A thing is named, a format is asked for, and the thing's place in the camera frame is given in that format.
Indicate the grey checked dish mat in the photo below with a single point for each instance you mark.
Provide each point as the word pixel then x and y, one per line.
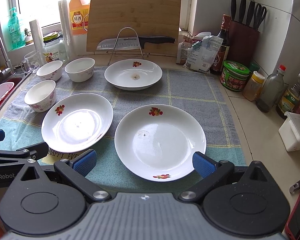
pixel 197 94

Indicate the dark knife block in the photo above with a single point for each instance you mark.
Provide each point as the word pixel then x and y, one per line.
pixel 243 43

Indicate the metal sink faucet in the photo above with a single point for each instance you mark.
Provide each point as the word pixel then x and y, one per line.
pixel 9 68

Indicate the red case smartphone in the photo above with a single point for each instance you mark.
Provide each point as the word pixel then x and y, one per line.
pixel 292 227

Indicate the orange cooking wine jug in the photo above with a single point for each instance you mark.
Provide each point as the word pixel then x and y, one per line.
pixel 79 16

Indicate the clear glass mug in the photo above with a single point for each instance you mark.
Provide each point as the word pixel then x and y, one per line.
pixel 31 62

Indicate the kitchen knife black handle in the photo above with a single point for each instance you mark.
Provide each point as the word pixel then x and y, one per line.
pixel 129 43

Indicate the oil bottle green label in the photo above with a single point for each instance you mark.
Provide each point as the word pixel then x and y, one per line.
pixel 290 99

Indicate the white floral bowl left back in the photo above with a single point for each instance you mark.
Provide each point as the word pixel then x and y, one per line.
pixel 50 71

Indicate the bamboo cutting board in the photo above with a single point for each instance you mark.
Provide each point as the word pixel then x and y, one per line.
pixel 146 17

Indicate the white floral bowl front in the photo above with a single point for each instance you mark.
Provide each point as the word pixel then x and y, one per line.
pixel 42 96

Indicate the white plate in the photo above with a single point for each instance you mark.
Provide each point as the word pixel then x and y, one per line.
pixel 77 122
pixel 133 74
pixel 157 142

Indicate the white plastic food bag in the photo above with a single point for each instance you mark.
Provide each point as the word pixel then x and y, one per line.
pixel 201 55

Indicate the white floral bowl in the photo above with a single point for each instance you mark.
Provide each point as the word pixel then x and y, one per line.
pixel 50 71
pixel 42 96

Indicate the white plastic container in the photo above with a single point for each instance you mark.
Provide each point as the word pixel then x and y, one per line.
pixel 290 132

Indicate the clear bottle red cap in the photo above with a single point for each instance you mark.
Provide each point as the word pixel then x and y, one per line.
pixel 271 90

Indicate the small potted plant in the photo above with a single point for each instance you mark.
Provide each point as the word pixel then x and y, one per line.
pixel 28 36

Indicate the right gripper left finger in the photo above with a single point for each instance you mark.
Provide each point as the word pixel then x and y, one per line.
pixel 73 172

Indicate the clear plastic cup stack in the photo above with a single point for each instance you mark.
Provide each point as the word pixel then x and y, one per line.
pixel 66 30

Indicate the glass jar green lid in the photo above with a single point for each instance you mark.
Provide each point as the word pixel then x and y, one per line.
pixel 54 48

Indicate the dark soy sauce bottle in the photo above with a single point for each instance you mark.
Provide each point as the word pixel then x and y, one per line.
pixel 217 66

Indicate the green dish soap bottle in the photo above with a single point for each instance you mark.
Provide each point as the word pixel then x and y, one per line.
pixel 17 36

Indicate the yellow lid spice jar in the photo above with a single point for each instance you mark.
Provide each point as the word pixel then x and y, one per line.
pixel 253 86

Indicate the orange snack package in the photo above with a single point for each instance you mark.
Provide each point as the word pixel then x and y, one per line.
pixel 184 43

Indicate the metal wire rack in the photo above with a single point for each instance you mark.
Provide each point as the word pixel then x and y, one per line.
pixel 126 53

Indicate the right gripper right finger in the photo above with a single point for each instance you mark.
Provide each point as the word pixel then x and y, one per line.
pixel 214 174

